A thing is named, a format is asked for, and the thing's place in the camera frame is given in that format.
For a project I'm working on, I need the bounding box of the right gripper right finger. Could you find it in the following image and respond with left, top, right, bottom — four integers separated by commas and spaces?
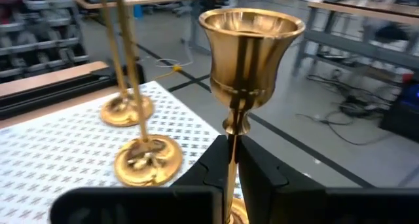
237, 135, 419, 224

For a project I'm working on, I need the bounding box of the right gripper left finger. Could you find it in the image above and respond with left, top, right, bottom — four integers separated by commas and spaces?
48, 134, 229, 224

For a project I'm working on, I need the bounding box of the medium gold candlestick holder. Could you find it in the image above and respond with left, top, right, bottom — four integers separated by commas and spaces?
113, 0, 184, 187

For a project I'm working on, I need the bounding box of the tall gold candlestick holder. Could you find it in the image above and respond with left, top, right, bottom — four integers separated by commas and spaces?
98, 0, 155, 128

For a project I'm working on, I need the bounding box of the short gold candlestick holder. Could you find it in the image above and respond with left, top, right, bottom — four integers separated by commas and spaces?
198, 7, 306, 224

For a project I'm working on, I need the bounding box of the white perforated shelf riser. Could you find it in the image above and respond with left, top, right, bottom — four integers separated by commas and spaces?
0, 81, 245, 224

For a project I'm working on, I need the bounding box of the black box with blue light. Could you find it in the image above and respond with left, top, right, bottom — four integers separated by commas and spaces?
378, 81, 419, 143

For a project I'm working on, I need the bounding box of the grey storage rack with bins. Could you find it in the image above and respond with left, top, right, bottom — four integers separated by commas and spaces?
0, 0, 90, 84

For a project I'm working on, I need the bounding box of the loose black floor cable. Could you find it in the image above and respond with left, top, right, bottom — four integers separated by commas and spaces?
295, 72, 395, 147

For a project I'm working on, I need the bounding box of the short yellow cable with plug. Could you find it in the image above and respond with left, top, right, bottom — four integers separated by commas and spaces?
151, 64, 183, 83

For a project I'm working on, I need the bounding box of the white floor cable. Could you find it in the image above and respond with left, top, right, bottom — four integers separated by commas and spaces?
153, 58, 194, 69

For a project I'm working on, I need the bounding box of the black aluminium table frame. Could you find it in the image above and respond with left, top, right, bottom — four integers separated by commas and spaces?
0, 64, 147, 121

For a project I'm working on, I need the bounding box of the wooden workbench with grey frame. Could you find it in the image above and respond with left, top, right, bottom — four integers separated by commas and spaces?
293, 0, 419, 86

